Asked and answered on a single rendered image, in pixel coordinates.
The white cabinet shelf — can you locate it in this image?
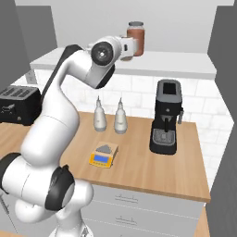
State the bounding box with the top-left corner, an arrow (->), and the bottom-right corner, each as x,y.
29,46 -> 218,81

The whitish squeeze bottle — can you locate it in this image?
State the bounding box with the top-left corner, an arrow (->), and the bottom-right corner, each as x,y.
94,95 -> 108,133
113,97 -> 129,135

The grey cabinet side panel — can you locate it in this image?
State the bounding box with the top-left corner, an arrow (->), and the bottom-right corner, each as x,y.
15,5 -> 58,63

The grey cabinet door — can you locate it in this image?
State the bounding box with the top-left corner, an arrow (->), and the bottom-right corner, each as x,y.
206,4 -> 237,124
0,0 -> 32,91

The yellow digital scale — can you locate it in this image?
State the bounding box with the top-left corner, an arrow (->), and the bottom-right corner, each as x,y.
88,141 -> 120,169

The brown jar with grey lid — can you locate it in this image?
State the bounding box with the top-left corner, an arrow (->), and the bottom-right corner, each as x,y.
126,20 -> 146,57

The black coffee machine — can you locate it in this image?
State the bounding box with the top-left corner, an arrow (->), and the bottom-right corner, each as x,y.
149,79 -> 185,156

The black toaster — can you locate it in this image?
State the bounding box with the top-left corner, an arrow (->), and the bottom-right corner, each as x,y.
0,85 -> 43,127

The dark grey tall panel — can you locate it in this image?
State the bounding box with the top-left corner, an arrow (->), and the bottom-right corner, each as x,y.
205,143 -> 237,237

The grey drawer handle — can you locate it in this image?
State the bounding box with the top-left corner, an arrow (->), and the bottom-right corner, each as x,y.
114,193 -> 139,203
115,215 -> 139,225

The thin grey door handle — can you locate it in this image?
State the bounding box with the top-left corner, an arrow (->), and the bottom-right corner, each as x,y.
0,193 -> 11,218

